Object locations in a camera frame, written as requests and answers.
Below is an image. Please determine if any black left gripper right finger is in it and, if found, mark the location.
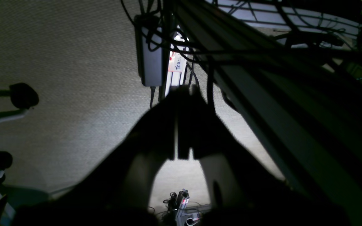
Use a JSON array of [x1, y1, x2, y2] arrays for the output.
[[177, 86, 293, 226]]

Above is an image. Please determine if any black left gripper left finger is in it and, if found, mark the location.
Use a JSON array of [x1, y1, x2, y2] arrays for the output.
[[58, 94, 177, 226]]

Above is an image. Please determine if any grey power adapter box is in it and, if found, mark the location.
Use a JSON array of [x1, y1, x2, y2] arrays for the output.
[[134, 15, 163, 87]]

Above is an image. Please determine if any aluminium table frame beam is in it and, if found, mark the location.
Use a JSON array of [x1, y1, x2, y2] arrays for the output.
[[168, 0, 362, 226]]

